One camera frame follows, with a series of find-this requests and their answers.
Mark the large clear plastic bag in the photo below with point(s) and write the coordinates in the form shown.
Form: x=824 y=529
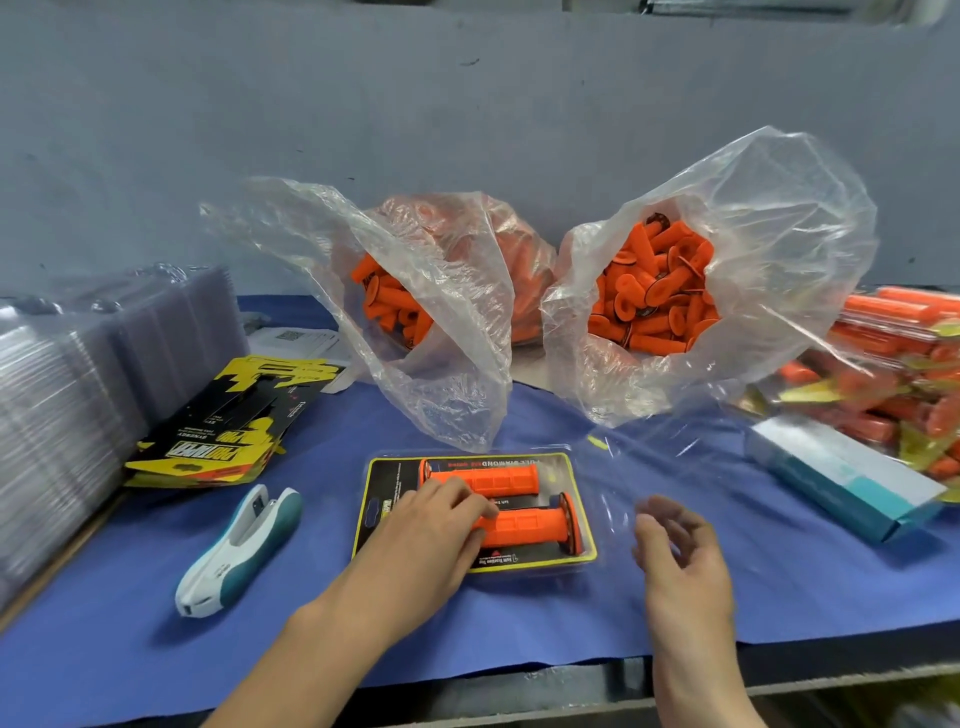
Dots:
x=795 y=210

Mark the small yellow scrap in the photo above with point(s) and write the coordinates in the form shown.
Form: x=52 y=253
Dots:
x=599 y=441

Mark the teal white cardboard box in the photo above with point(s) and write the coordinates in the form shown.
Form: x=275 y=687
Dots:
x=840 y=473

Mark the stack of clear blister shells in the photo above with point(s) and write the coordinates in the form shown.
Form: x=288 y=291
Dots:
x=83 y=405

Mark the white printed paper sheet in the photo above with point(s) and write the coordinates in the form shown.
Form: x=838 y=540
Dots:
x=293 y=342

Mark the stack of yellow black cards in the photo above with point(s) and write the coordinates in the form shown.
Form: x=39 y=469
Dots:
x=225 y=420

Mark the teal hand stapler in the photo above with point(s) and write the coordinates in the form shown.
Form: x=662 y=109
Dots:
x=240 y=548

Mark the person's right hand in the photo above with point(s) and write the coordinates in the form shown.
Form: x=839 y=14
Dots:
x=683 y=578

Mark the person's left hand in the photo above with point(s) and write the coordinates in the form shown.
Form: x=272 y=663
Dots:
x=405 y=563

